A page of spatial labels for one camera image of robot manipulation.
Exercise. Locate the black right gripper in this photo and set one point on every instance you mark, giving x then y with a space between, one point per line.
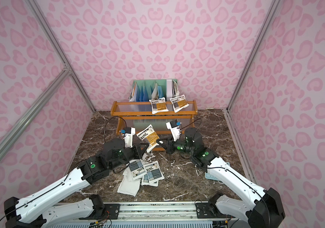
169 145

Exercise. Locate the blue coffee bag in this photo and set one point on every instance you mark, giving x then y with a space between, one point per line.
137 169
145 182
154 172

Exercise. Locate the green file organizer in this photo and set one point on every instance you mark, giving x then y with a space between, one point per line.
152 89

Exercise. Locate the plain white bag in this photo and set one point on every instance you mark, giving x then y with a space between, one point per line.
128 186

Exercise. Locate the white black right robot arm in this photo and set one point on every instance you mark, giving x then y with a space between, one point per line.
257 206

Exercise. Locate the white binder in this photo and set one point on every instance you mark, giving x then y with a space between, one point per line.
169 89

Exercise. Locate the orange wooden three-tier shelf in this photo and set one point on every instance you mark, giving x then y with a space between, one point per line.
139 116

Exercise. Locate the light blue calculator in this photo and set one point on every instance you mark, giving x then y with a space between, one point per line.
218 172

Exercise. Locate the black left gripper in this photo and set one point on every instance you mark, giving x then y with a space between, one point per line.
139 149

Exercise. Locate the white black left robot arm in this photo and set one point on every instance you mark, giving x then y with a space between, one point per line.
39 209

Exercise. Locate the yellow coffee bag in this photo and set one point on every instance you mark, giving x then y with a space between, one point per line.
158 106
179 103
149 135

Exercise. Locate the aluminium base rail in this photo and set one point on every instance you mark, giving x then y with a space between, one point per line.
167 214

